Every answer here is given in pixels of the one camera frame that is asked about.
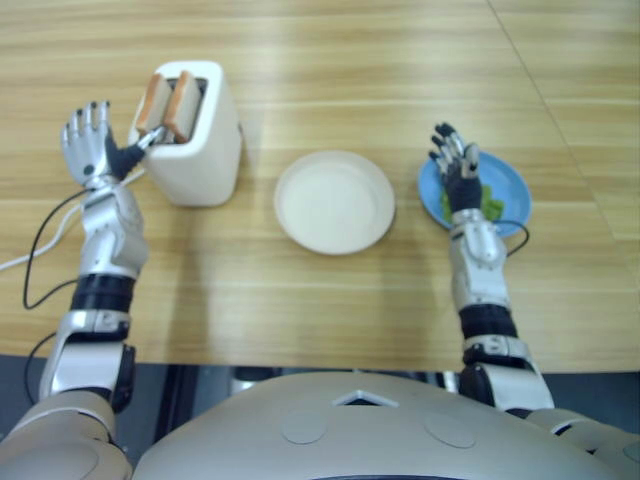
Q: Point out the green lettuce leaf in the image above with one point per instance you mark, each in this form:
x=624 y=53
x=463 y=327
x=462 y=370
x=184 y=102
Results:
x=492 y=206

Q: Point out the bread slice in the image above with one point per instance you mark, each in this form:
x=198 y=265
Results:
x=181 y=107
x=151 y=102

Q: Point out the robot body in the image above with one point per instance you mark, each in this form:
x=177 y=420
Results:
x=360 y=430

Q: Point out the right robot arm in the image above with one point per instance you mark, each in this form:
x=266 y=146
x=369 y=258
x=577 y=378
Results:
x=487 y=300

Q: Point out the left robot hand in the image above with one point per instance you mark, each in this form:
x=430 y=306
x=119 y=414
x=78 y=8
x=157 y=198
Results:
x=82 y=145

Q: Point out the cream toaster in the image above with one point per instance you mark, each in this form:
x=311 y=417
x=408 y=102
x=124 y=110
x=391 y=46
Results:
x=197 y=145

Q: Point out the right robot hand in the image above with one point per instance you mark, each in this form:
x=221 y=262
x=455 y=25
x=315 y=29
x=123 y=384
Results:
x=462 y=182

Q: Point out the blue plate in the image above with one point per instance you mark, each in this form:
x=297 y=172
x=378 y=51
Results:
x=505 y=192

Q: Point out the cream plate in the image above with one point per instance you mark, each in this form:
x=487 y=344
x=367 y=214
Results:
x=334 y=202

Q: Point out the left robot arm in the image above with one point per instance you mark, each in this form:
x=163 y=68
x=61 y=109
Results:
x=95 y=310

